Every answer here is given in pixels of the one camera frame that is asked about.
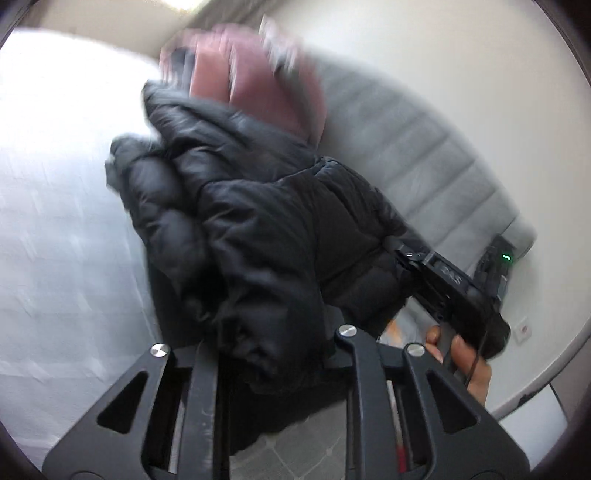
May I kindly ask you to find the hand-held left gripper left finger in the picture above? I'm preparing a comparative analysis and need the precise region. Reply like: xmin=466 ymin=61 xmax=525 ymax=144
xmin=41 ymin=342 xmax=232 ymax=480

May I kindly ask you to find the folded pink grey quilt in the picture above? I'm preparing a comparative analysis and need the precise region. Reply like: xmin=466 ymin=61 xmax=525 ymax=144
xmin=159 ymin=30 xmax=195 ymax=89

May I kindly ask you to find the person's right hand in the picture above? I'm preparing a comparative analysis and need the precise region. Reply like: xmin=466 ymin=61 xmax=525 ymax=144
xmin=425 ymin=325 xmax=493 ymax=408

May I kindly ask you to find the black puffer jacket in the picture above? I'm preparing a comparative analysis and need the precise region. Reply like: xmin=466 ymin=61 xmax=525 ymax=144
xmin=105 ymin=80 xmax=444 ymax=457

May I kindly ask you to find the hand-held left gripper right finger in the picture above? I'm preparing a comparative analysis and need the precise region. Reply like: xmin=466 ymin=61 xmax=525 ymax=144
xmin=335 ymin=324 xmax=529 ymax=480

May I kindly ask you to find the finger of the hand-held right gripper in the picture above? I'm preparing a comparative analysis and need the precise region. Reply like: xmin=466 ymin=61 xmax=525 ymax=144
xmin=383 ymin=235 xmax=433 ymax=274

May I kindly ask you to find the pink velvet pillow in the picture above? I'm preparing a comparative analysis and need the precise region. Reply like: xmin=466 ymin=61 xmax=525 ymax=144
xmin=189 ymin=25 xmax=325 ymax=141

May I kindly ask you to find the grey quilted headboard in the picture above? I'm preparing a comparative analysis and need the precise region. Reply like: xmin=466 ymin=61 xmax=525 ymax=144
xmin=295 ymin=60 xmax=539 ymax=274

